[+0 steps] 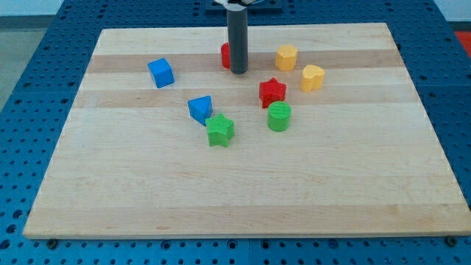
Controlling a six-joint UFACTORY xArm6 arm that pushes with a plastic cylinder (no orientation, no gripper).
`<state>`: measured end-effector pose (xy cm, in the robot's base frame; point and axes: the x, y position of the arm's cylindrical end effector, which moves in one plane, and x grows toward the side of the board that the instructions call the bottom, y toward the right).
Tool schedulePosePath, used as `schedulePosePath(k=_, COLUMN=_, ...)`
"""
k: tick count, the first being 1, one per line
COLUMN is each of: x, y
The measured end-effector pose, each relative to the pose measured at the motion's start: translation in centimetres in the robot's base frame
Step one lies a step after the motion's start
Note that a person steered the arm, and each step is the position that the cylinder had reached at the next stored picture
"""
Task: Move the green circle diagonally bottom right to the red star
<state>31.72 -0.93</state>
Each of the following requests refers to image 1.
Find green star block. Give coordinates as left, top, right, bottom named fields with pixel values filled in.
left=205, top=113, right=235, bottom=147

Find red star block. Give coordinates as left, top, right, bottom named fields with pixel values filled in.
left=259, top=77, right=287, bottom=108

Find blue triangle block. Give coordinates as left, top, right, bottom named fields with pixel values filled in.
left=188, top=95, right=213, bottom=126

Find green cylinder block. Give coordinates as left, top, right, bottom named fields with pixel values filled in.
left=267, top=101, right=291, bottom=132

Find red cylinder block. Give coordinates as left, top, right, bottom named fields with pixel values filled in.
left=220, top=42, right=230, bottom=69

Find light wooden board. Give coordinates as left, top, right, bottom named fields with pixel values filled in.
left=23, top=23, right=470, bottom=240

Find yellow hexagon block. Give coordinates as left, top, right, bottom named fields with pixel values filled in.
left=275, top=44, right=298, bottom=71

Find yellow heart block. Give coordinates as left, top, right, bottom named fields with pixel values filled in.
left=300, top=65, right=325, bottom=92

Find blue cube block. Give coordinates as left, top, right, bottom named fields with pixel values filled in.
left=147, top=58, right=174, bottom=88

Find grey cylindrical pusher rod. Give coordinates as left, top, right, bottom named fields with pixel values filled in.
left=227, top=4, right=248, bottom=74

